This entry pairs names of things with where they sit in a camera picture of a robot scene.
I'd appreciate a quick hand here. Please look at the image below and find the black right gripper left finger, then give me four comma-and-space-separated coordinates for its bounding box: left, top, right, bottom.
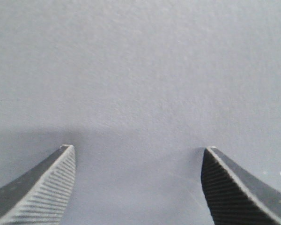
0, 145, 76, 225

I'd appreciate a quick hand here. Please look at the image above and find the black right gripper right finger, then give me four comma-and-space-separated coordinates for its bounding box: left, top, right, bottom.
200, 147, 281, 225

